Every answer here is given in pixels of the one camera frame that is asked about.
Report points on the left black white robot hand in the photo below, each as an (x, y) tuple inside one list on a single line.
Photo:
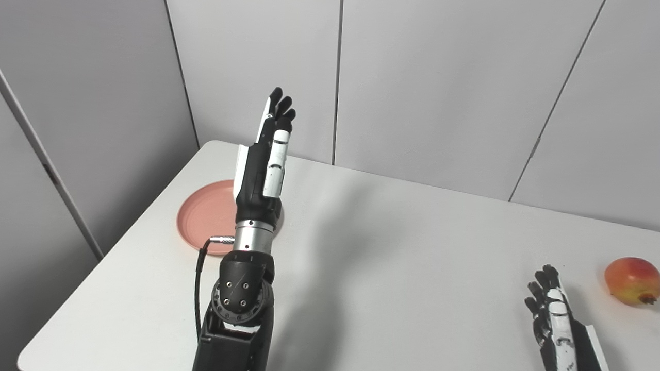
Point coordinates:
[(255, 185)]

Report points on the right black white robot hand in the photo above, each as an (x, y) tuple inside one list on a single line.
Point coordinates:
[(562, 335)]

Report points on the pink round plate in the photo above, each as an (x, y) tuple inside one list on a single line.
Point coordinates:
[(202, 221)]

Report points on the red yellow pomegranate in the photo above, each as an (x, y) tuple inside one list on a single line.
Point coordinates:
[(631, 278)]

